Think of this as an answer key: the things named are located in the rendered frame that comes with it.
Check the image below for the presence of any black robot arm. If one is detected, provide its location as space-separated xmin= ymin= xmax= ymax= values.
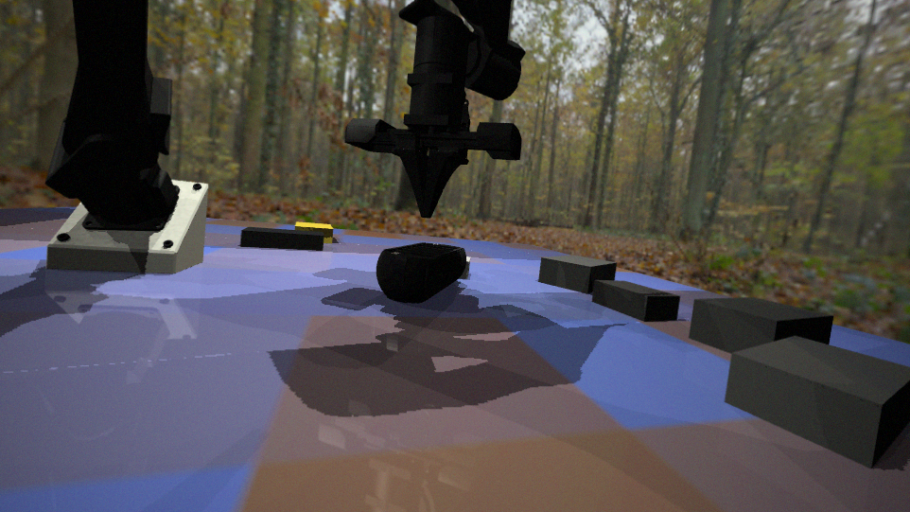
xmin=45 ymin=0 xmax=525 ymax=231

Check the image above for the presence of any yellow rectangular block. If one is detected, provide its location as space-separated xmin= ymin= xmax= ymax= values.
xmin=295 ymin=221 xmax=333 ymax=243

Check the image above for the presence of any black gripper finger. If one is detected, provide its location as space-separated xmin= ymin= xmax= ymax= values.
xmin=392 ymin=149 xmax=429 ymax=218
xmin=425 ymin=150 xmax=469 ymax=219

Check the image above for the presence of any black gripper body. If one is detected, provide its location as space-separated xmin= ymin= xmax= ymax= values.
xmin=344 ymin=63 xmax=522 ymax=160

